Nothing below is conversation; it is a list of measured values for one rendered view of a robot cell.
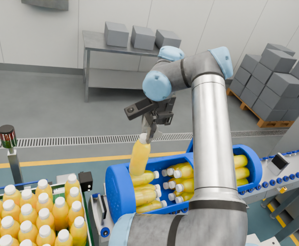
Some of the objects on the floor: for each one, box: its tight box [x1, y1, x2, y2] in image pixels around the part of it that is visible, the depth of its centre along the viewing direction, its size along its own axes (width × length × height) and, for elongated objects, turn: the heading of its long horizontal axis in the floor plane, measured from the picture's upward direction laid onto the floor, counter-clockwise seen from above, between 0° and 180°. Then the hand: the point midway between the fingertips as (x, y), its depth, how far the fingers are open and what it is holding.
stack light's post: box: [7, 150, 24, 185], centre depth 142 cm, size 4×4×110 cm
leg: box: [260, 194, 279, 208], centre depth 238 cm, size 6×6×63 cm
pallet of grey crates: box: [226, 43, 299, 128], centre depth 420 cm, size 120×80×119 cm
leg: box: [269, 184, 299, 219], centre depth 229 cm, size 6×6×63 cm
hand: (144, 137), depth 84 cm, fingers closed on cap, 4 cm apart
